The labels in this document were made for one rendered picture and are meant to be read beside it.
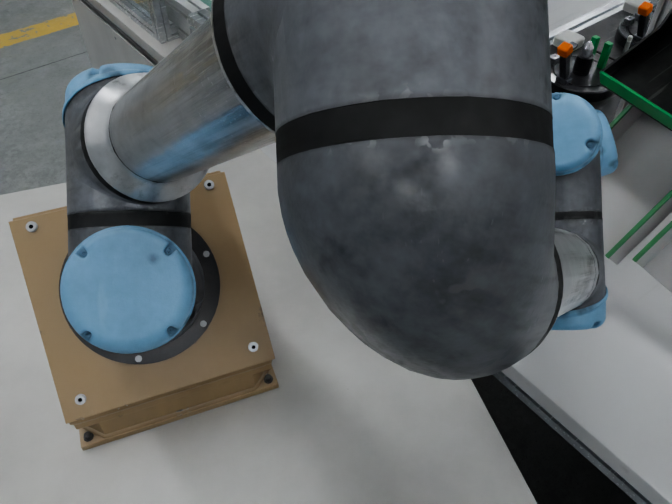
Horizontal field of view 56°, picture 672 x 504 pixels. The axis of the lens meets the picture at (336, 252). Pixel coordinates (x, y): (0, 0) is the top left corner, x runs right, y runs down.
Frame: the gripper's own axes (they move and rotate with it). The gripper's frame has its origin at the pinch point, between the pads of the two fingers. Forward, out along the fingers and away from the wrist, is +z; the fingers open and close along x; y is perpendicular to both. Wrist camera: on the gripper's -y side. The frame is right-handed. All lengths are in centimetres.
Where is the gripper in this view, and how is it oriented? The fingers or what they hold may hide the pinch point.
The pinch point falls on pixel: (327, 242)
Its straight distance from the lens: 81.6
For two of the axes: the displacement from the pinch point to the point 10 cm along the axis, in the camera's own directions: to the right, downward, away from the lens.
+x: -1.1, 5.8, -8.1
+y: -4.0, -7.7, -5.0
